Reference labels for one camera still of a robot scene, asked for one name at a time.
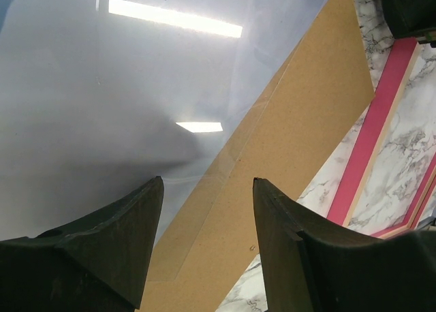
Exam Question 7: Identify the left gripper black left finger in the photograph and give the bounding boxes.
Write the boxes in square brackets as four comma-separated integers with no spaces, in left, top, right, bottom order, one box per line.
[1,177,164,311]

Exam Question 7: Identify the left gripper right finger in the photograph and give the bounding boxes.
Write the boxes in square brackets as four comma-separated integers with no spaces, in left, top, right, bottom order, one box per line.
[253,178,435,311]

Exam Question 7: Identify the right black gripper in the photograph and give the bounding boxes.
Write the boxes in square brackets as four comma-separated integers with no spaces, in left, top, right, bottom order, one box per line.
[381,0,436,48]

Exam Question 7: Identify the pink wooden picture frame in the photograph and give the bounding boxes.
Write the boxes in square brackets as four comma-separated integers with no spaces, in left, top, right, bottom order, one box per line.
[327,39,435,239]

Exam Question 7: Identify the landscape photo print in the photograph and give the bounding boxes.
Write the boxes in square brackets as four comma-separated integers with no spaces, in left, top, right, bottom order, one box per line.
[1,0,328,240]

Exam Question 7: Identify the clear acrylic sheet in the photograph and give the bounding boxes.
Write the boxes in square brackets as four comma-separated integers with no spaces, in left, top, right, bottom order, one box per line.
[148,0,347,285]

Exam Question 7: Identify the brown cardboard backing board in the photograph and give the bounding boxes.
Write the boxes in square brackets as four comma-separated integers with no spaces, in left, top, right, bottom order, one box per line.
[141,0,374,311]

